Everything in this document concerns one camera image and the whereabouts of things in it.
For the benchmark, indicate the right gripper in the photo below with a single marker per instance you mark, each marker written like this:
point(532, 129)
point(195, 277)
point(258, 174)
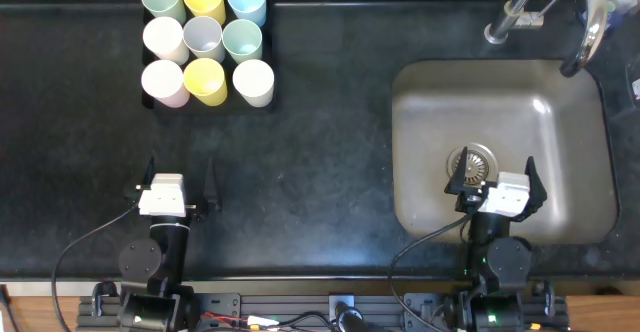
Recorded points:
point(469, 203)

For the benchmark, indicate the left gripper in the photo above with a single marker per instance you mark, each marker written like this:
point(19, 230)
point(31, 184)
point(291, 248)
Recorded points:
point(196, 212)

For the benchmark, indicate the white cup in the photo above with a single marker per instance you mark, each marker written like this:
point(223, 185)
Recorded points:
point(162, 37)
point(252, 79)

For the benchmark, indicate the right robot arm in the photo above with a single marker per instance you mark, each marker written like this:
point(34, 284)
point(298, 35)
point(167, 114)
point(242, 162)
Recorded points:
point(510, 264)

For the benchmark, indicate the steel sink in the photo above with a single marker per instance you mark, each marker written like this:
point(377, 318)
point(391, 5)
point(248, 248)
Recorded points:
point(550, 137)

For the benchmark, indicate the black tray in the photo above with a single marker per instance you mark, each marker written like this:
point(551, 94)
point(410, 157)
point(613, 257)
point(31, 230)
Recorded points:
point(145, 103)

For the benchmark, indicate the pink cup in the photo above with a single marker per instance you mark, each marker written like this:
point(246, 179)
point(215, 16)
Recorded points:
point(161, 79)

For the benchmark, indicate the grey cup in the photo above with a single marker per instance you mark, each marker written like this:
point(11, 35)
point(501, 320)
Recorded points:
point(202, 37)

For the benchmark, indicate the steel tap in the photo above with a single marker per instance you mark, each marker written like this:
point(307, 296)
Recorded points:
point(597, 22)

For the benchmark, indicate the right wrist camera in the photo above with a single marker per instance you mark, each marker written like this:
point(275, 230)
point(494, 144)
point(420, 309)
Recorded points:
point(507, 194)

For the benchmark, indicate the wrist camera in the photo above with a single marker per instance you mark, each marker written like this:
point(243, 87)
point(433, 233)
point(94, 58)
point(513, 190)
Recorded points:
point(162, 194)
point(507, 194)

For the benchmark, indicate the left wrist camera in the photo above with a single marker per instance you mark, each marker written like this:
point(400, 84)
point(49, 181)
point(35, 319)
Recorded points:
point(162, 194)

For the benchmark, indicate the mounting rail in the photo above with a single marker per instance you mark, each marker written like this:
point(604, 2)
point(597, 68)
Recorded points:
point(285, 308)

